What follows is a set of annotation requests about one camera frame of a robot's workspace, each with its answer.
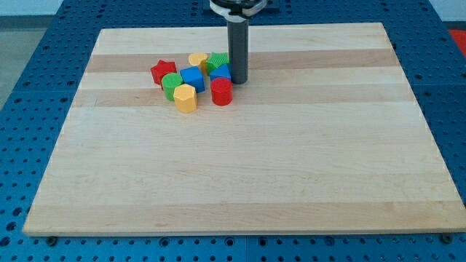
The green star block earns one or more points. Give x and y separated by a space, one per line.
216 60

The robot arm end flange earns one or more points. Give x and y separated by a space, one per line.
237 9

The red star block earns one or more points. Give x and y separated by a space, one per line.
161 69

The red cylinder block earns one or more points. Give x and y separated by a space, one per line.
221 91

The yellow hexagon block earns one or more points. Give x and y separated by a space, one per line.
185 97

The blue triangle block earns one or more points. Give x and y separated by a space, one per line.
220 72

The blue cube block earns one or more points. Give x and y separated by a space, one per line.
194 77

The yellow heart block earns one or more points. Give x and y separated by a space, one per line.
199 60

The green cylinder block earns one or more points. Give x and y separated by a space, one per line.
169 82

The light wooden board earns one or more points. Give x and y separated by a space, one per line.
326 137

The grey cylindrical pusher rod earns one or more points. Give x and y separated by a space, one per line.
238 51

